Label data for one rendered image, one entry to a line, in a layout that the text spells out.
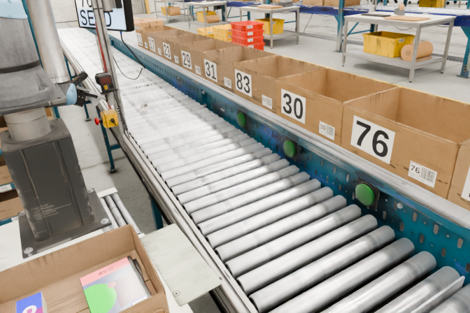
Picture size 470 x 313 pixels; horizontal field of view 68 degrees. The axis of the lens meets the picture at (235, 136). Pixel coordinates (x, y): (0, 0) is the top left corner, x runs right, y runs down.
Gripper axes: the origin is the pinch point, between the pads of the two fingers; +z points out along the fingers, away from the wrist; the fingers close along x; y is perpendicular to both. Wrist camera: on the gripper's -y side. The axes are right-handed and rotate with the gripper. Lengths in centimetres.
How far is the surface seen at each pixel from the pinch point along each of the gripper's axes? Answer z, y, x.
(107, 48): -6.2, -23.2, 1.2
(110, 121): 5.9, 10.0, 4.2
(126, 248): -3, 23, 93
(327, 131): 57, -29, 90
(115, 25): -4.3, -34.6, -8.1
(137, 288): -5, 23, 110
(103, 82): -5.6, -8.7, 12.7
